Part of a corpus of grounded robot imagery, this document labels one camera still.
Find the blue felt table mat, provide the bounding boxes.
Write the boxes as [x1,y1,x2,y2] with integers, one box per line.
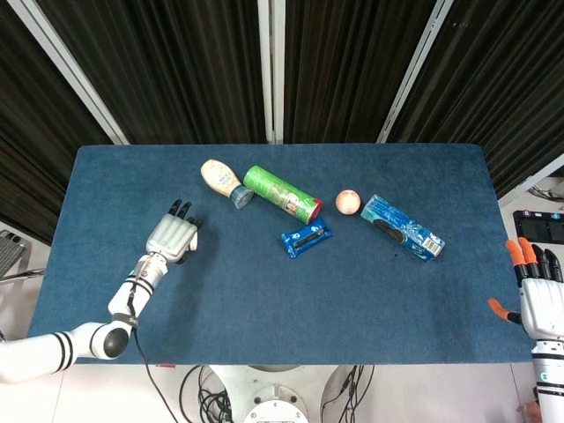
[26,143,534,367]

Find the blue cookie box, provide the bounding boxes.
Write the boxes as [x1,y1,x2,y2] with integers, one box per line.
[360,194,446,263]

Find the black tray with labels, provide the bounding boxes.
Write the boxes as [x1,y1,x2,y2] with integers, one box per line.
[512,210,564,250]

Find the black ribbed partition panel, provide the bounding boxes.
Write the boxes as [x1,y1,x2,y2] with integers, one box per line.
[0,0,114,244]
[386,0,564,200]
[282,0,436,145]
[36,0,271,145]

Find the right orange-tipped robot hand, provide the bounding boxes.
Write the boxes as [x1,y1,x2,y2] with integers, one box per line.
[487,236,564,344]

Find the white partition frame post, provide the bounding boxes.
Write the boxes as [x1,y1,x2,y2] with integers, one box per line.
[256,0,286,145]
[496,152,564,208]
[7,0,130,146]
[375,0,460,145]

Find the black cable bundle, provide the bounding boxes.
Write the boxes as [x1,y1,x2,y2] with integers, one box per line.
[319,364,376,413]
[178,364,234,423]

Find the left black-fingered robot hand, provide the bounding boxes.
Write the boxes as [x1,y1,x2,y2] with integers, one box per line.
[145,197,205,265]

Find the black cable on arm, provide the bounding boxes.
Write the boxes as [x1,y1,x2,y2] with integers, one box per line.
[126,259,181,423]

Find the white robot torso base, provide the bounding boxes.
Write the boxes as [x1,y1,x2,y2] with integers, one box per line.
[205,364,376,423]

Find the blue cookie packet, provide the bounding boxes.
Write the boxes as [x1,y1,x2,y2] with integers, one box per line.
[281,217,333,260]

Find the peach coloured round fruit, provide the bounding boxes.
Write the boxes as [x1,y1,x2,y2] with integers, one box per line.
[335,189,362,216]

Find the floor cables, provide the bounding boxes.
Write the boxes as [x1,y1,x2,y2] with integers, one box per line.
[527,183,564,203]

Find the cream mayonnaise squeeze bottle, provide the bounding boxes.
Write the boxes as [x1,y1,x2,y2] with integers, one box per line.
[200,159,256,210]

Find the green chips can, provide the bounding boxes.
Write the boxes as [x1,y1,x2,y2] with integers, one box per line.
[242,164,323,225]

